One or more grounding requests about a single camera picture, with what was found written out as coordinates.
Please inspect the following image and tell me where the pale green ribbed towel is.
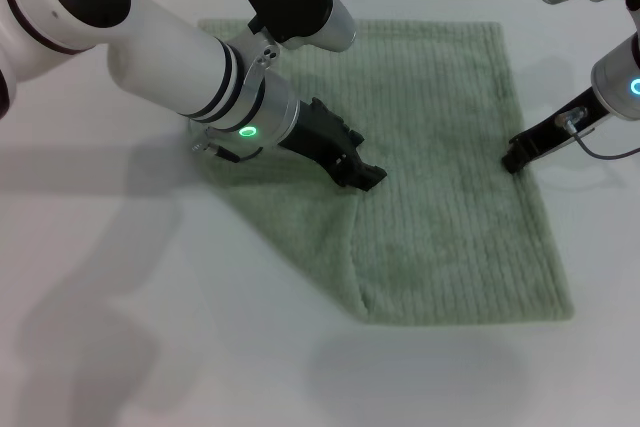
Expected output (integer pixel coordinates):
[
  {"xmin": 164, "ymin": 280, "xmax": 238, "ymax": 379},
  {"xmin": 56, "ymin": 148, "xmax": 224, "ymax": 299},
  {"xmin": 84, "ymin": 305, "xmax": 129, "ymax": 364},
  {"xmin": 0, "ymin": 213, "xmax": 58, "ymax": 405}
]
[{"xmin": 188, "ymin": 19, "xmax": 575, "ymax": 324}]

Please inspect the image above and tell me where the grey right arm cable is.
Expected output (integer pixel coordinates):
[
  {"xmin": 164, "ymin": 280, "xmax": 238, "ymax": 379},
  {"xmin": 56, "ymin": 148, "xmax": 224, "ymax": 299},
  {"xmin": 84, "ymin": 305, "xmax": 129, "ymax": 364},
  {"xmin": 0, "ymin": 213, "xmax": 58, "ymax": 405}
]
[{"xmin": 553, "ymin": 105, "xmax": 640, "ymax": 161}]

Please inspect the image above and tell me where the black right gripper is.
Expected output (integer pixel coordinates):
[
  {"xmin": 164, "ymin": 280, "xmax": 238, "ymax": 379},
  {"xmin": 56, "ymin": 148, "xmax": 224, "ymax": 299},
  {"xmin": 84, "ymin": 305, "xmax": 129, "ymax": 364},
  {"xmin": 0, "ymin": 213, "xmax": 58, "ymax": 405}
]
[{"xmin": 501, "ymin": 85, "xmax": 609, "ymax": 174}]

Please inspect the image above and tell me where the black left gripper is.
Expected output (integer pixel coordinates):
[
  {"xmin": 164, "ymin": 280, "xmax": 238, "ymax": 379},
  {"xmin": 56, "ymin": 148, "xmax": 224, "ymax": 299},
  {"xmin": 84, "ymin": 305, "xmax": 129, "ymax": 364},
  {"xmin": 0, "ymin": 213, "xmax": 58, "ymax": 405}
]
[{"xmin": 277, "ymin": 96, "xmax": 389, "ymax": 193}]

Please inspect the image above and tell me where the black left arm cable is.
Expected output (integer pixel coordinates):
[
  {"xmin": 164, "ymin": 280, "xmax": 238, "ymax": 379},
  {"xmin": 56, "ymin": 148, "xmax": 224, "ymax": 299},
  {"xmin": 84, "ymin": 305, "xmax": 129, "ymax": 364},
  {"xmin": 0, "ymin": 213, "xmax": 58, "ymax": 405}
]
[{"xmin": 190, "ymin": 140, "xmax": 264, "ymax": 164}]

